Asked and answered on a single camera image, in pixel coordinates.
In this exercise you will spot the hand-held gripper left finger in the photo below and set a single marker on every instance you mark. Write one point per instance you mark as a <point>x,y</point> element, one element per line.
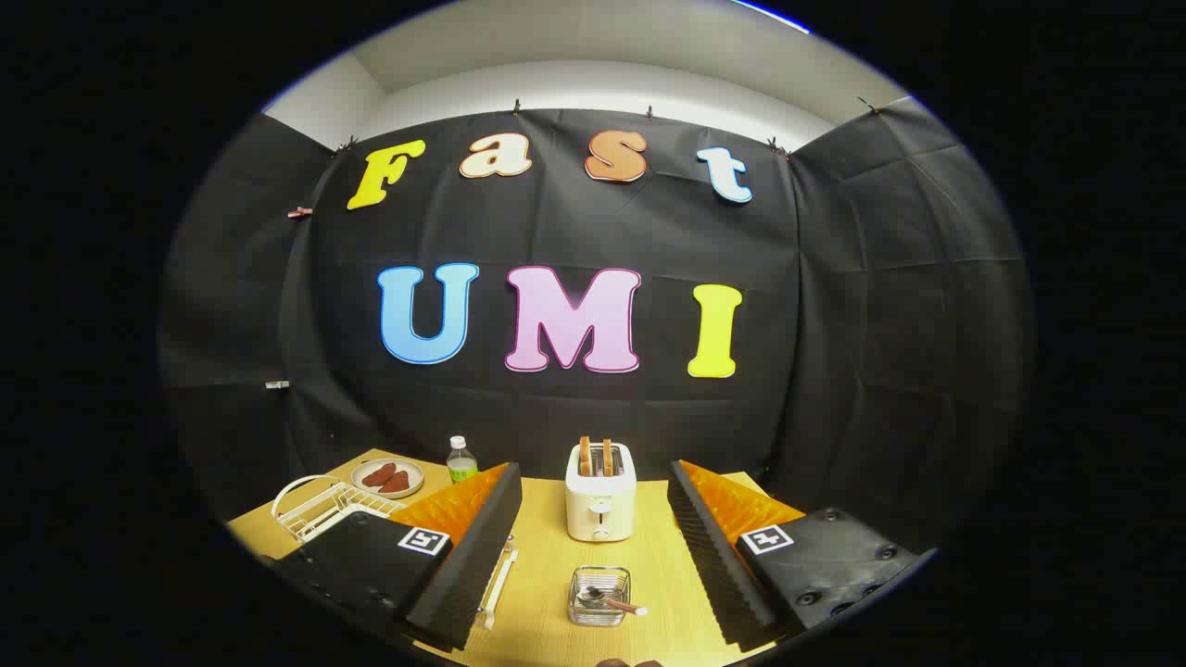
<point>473,565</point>

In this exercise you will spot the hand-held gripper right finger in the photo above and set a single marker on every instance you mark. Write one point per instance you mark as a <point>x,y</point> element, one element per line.
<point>718,565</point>

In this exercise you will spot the small beige plate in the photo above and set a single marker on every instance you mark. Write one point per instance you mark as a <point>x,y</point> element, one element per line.
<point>412,471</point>

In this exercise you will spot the green tea bottle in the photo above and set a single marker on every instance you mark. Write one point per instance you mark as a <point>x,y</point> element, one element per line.
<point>461,468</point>

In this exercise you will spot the red sausage piece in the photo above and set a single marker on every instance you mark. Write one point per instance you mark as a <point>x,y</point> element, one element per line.
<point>396,483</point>
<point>378,475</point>

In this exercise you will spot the white toaster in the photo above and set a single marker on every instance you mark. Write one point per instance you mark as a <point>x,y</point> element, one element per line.
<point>599,505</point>

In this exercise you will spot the black backdrop cloth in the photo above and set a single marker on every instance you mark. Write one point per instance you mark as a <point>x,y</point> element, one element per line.
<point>834,324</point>

